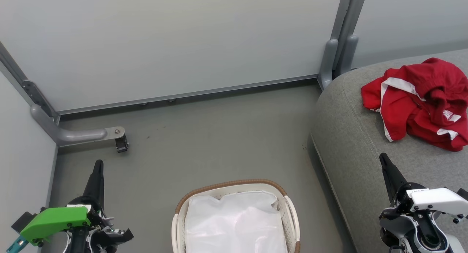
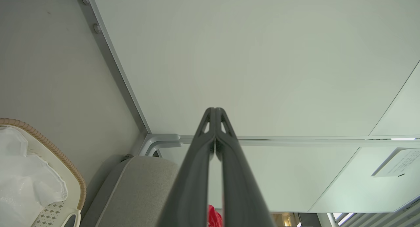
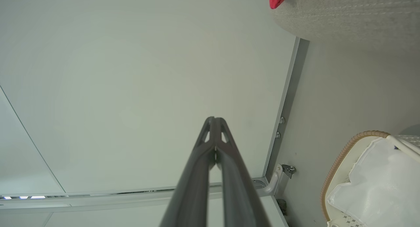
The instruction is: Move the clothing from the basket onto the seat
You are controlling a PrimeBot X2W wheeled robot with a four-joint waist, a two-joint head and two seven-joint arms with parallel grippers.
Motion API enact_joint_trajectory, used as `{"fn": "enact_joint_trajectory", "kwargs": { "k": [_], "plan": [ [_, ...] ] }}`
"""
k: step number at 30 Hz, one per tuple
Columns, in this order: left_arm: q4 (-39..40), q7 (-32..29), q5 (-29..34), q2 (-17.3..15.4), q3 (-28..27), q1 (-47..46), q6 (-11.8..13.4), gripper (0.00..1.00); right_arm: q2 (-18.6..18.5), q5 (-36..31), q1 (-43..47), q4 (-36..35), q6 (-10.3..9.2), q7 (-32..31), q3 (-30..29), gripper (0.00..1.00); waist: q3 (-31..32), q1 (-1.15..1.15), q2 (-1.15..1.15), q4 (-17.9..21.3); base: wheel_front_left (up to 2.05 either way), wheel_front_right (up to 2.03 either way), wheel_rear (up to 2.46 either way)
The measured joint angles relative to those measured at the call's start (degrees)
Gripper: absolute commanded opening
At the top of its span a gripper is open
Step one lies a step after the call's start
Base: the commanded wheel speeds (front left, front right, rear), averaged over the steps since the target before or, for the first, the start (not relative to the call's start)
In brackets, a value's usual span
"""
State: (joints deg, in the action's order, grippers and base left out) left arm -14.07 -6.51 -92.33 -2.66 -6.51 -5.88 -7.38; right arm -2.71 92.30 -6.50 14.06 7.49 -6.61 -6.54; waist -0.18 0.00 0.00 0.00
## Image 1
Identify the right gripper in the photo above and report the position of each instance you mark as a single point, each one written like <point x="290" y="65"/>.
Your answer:
<point x="435" y="201"/>

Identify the left gripper with green cover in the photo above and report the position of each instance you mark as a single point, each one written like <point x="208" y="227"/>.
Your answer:
<point x="55" y="222"/>

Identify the red garment with white trim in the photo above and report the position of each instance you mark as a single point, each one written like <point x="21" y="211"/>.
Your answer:
<point x="420" y="99"/>

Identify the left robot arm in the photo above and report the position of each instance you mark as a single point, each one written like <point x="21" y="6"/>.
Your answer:
<point x="78" y="244"/>

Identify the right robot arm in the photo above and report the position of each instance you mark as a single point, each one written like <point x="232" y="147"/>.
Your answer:
<point x="431" y="242"/>

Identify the white laundry basket brown rim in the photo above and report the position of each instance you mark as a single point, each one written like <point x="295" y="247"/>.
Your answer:
<point x="289" y="216"/>

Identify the black caster wheel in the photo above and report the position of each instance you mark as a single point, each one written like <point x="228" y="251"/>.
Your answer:
<point x="121" y="145"/>

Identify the grey partition foot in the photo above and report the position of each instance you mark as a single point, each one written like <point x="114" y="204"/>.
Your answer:
<point x="73" y="135"/>

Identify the grey sofa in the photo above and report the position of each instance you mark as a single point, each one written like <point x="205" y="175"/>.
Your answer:
<point x="351" y="143"/>

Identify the grey corner partition post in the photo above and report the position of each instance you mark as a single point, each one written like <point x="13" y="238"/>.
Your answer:
<point x="29" y="85"/>

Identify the grey partition bottom rail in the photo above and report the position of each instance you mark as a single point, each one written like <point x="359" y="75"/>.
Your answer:
<point x="190" y="94"/>

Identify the grey double partition post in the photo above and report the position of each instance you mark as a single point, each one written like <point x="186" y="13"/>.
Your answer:
<point x="342" y="44"/>

